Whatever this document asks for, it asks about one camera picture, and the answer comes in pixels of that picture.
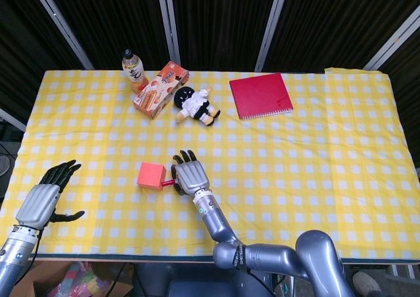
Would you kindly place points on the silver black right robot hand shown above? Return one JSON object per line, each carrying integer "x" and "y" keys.
{"x": 192, "y": 177}

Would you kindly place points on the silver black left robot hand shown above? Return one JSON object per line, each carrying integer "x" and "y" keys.
{"x": 37, "y": 205}

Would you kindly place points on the red capped white marker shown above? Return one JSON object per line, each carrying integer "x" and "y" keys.
{"x": 167, "y": 182}

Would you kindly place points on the pink cube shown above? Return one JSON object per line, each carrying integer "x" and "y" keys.
{"x": 149, "y": 175}

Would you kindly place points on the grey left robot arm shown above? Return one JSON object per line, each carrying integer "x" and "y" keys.
{"x": 13, "y": 254}

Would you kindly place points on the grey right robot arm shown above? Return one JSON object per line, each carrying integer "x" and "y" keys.
{"x": 216, "y": 225}

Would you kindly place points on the grey shoe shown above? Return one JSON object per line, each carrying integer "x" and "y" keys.
{"x": 4, "y": 165}

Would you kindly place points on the brown cardboard box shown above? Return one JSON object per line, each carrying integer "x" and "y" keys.
{"x": 36, "y": 277}

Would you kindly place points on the black white plush doll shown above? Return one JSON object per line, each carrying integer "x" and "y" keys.
{"x": 197, "y": 103}

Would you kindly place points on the colourful foam blocks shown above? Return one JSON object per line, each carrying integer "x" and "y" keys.
{"x": 75, "y": 280}

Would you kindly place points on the orange snack box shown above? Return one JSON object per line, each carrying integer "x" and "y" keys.
{"x": 157, "y": 93}

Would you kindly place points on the yellow white checked tablecloth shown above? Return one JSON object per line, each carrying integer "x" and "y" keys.
{"x": 295, "y": 179}

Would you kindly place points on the red spiral notebook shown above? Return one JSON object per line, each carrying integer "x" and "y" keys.
{"x": 259, "y": 93}

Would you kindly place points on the orange drink bottle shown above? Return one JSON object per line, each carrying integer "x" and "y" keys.
{"x": 134, "y": 72}

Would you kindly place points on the beige shoe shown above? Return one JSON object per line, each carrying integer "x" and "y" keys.
{"x": 364, "y": 284}

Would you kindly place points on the white metal frame post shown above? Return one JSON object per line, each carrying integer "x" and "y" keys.
{"x": 11, "y": 119}
{"x": 62, "y": 25}
{"x": 393, "y": 43}
{"x": 272, "y": 25}
{"x": 169, "y": 25}

